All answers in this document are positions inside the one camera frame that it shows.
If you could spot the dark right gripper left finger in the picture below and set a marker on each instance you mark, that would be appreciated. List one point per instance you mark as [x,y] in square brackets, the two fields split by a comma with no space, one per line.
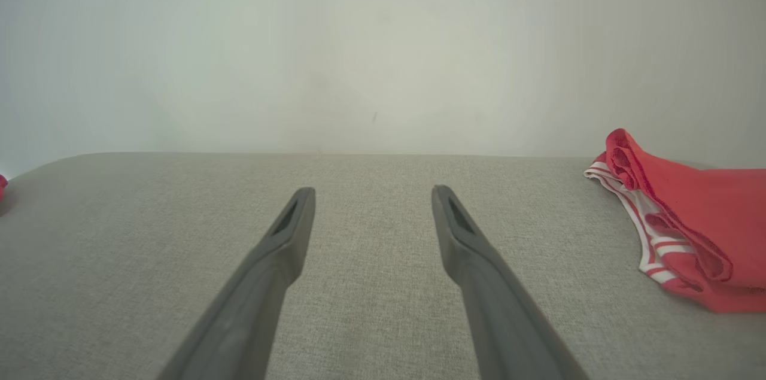
[251,308]

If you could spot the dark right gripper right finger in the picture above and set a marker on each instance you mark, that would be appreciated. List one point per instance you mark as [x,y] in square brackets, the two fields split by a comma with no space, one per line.
[502,320]

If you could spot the red Bulls jersey shirt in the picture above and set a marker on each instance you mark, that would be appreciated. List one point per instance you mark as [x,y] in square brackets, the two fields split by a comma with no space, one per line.
[706,206]

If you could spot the red Bulls shorts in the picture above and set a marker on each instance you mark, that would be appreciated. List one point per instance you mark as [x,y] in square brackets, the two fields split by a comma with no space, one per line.
[2,185]

